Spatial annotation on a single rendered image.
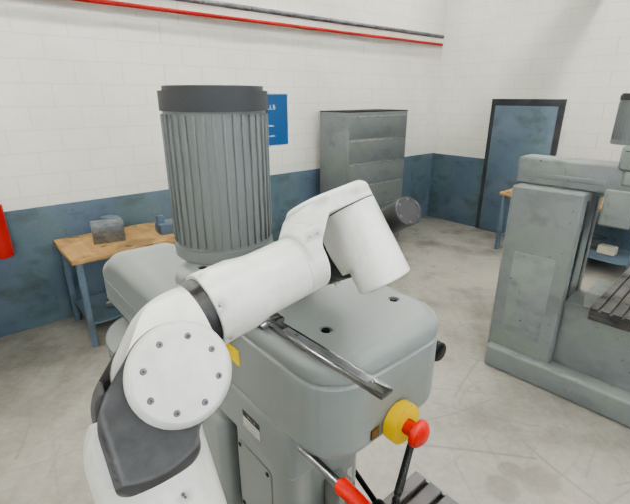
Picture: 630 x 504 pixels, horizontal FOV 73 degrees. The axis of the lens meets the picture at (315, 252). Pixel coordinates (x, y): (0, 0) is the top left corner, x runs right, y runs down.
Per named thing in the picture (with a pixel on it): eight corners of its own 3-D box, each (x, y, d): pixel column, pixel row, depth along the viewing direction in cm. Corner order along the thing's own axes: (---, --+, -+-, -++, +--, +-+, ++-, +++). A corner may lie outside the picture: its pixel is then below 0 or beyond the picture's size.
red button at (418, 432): (432, 442, 59) (435, 419, 58) (414, 457, 57) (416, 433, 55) (412, 429, 62) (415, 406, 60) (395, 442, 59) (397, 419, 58)
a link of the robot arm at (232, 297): (257, 247, 49) (81, 324, 39) (299, 225, 40) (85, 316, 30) (296, 330, 49) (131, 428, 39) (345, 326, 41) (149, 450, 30)
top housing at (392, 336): (445, 395, 70) (456, 309, 64) (327, 484, 54) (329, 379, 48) (278, 298, 103) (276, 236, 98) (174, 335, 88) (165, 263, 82)
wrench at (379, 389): (398, 389, 47) (399, 383, 47) (375, 405, 44) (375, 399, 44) (267, 311, 64) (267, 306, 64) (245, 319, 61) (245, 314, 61)
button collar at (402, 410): (418, 432, 62) (421, 398, 60) (391, 453, 59) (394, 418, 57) (407, 424, 64) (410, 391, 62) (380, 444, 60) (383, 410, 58)
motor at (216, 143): (291, 250, 89) (288, 86, 78) (203, 274, 77) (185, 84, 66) (241, 228, 103) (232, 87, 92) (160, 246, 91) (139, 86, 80)
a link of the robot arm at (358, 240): (328, 304, 55) (369, 295, 45) (291, 231, 56) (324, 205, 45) (393, 268, 60) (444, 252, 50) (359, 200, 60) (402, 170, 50)
